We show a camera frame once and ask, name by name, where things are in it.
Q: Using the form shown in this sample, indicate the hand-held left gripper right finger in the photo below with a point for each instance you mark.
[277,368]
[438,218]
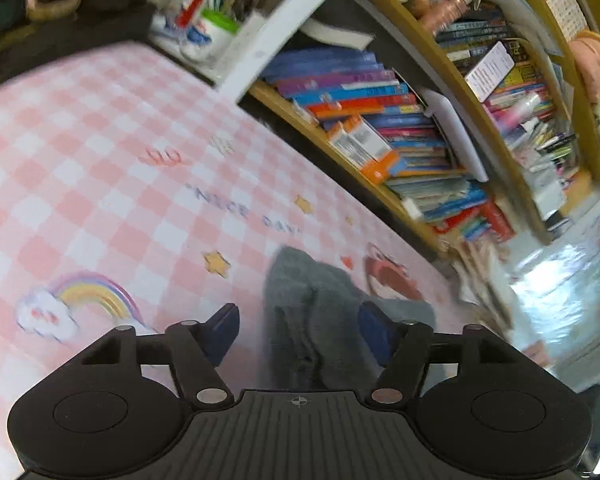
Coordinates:
[375,332]

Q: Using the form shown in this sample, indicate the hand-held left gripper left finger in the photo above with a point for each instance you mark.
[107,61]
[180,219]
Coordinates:
[225,327]

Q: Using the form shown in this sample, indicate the grey sweatshirt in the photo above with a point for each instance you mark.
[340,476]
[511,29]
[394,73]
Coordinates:
[310,310]

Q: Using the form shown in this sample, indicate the pink checked table mat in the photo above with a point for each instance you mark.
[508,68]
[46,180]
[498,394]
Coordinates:
[105,185]

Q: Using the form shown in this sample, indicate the orange white carton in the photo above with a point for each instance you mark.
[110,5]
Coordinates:
[342,142]
[365,135]

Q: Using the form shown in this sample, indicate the wooden bookshelf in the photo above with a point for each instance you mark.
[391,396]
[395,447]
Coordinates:
[300,122]

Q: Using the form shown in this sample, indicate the row of colourful books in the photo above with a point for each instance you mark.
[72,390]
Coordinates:
[360,95]

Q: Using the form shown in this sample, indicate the white printed card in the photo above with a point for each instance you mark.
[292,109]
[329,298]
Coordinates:
[490,70]

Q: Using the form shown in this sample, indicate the white jar green lid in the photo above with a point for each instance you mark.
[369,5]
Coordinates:
[215,32]

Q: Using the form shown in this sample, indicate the thick black book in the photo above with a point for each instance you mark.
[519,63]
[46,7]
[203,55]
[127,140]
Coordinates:
[335,35]

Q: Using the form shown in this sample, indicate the shelf row of small books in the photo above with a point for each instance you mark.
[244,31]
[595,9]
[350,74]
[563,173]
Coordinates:
[460,35]

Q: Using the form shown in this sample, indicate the black piano keyboard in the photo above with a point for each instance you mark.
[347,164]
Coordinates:
[80,35]

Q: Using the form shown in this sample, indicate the peach plush toy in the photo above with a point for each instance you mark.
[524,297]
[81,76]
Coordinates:
[595,65]

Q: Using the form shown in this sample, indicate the yellow grid calendar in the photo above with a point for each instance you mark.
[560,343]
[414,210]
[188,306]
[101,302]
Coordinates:
[560,5]

